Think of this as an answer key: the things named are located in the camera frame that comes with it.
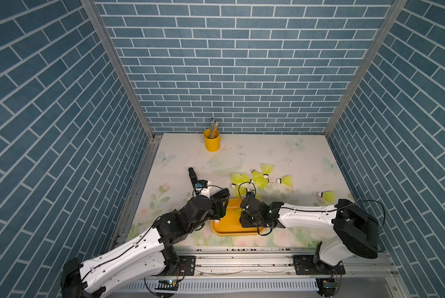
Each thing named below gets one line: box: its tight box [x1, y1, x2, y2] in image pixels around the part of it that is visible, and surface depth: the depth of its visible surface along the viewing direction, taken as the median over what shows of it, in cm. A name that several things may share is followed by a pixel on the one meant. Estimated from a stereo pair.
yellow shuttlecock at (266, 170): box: [261, 163, 274, 179], surface depth 104 cm
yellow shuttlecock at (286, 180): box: [275, 175, 293, 187], surface depth 100 cm
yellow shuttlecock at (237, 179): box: [230, 172, 251, 190], surface depth 98 cm
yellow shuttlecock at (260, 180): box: [252, 171, 270, 190], surface depth 101 cm
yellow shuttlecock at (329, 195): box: [316, 190, 336, 204], surface depth 96 cm
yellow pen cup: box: [202, 128, 222, 153], surface depth 110 cm
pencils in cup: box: [209, 117, 220, 139], surface depth 107 cm
